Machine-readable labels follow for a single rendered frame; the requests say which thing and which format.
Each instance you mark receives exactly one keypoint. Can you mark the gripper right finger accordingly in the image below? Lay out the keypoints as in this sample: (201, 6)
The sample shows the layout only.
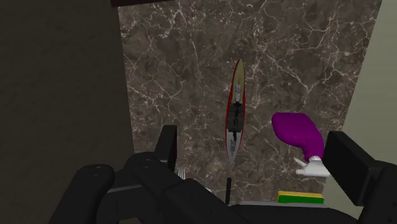
(353, 167)

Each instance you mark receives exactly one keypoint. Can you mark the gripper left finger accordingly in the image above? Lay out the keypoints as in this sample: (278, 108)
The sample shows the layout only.
(93, 192)

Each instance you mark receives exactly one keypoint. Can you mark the yellow and green sponge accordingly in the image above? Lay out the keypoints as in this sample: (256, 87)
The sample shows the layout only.
(299, 198)

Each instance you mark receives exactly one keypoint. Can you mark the purple spray bottle white trigger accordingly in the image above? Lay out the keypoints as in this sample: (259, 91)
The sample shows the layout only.
(296, 130)

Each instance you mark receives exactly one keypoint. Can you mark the silver fork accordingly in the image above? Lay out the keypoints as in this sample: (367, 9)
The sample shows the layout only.
(181, 173)

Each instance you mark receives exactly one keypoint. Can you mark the red hulled model ship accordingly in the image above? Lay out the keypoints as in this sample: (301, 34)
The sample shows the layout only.
(235, 124)

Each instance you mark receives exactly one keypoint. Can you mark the thin black stick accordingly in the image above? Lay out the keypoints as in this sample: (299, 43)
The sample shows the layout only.
(229, 190)

